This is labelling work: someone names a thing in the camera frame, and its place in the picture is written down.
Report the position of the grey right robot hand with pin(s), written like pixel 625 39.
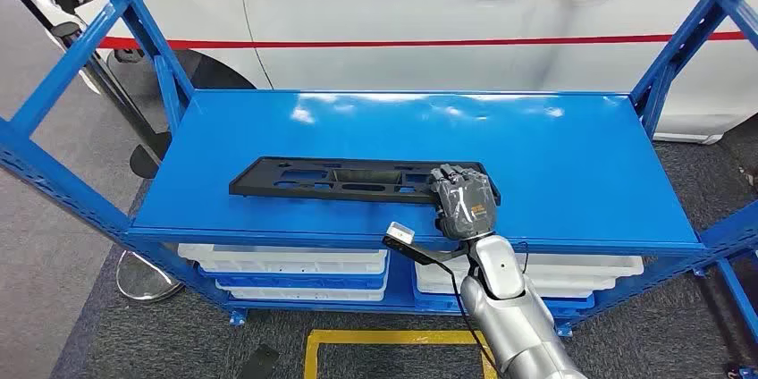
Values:
pixel 465 204

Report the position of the long black plastic part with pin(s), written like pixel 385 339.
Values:
pixel 254 181

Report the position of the blue plastic bin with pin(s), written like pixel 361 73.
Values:
pixel 432 304

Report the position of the blue metal shelf rack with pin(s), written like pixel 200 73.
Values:
pixel 533 157

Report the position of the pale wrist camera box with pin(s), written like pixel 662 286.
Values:
pixel 400 231

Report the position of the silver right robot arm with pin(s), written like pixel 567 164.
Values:
pixel 503 317

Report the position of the yellow floor tape square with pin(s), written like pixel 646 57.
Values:
pixel 385 337

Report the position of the black robot foot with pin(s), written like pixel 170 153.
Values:
pixel 257 364

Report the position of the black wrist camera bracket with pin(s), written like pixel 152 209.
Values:
pixel 414 252

